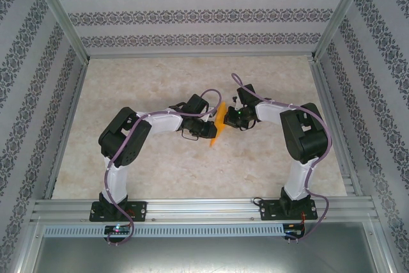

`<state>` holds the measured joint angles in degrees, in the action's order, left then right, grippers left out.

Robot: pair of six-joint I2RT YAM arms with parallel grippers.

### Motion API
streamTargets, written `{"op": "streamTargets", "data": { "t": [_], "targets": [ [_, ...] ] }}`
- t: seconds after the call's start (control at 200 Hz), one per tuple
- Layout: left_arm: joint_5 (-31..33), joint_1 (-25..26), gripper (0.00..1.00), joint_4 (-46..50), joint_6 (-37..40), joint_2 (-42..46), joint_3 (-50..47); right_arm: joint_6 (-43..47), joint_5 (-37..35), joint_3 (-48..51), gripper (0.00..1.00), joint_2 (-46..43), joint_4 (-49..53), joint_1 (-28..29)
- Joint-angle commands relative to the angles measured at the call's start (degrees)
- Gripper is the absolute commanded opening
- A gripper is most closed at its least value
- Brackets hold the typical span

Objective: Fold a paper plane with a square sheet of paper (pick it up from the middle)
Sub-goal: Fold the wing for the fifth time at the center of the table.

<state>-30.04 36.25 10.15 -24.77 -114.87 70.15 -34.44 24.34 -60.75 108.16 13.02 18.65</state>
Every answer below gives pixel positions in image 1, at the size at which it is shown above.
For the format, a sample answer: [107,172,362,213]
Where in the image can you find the orange cloth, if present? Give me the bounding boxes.
[208,102,228,149]

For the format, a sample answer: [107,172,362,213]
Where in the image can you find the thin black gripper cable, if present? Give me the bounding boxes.
[236,118,256,132]
[180,127,201,142]

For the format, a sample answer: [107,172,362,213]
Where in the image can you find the slotted grey cable duct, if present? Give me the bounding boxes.
[43,223,285,238]

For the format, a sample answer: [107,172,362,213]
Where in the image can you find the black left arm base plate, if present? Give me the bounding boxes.
[88,201,148,222]

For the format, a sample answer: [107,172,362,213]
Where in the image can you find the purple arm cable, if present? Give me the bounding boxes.
[230,73,333,242]
[104,88,224,245]

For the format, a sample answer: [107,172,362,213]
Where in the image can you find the grey sheet metal tray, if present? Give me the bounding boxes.
[30,236,396,273]

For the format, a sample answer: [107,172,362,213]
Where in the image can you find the aluminium frame back beam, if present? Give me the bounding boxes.
[86,51,317,60]

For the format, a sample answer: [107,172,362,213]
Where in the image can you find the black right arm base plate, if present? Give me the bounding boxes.
[258,199,320,222]

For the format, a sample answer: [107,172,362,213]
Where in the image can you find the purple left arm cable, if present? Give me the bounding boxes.
[104,88,224,245]

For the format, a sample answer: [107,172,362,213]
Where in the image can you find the thin black right gripper cable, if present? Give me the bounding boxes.
[236,118,256,132]

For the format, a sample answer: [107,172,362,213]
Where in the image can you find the thin black left gripper cable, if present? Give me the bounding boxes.
[180,127,201,142]

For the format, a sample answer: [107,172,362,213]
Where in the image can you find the aluminium mounting rail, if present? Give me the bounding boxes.
[30,198,380,223]

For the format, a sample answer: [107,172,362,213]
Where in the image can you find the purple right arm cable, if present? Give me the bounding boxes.
[230,73,333,242]

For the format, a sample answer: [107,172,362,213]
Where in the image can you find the aluminium frame post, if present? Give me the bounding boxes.
[311,0,384,61]
[27,0,92,65]

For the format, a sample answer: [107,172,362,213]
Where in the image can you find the aluminium table side rail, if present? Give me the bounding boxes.
[308,57,365,198]
[43,60,91,200]

